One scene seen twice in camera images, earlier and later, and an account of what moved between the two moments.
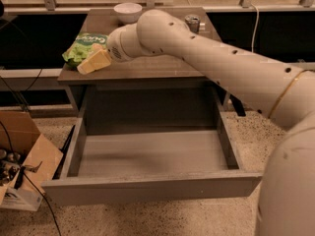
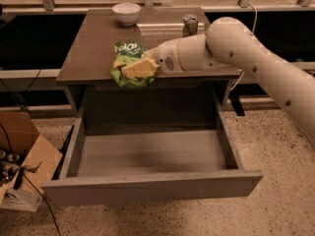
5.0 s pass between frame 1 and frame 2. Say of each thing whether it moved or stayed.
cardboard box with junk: stayed
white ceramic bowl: stayed
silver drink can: stayed
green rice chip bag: moved
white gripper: moved
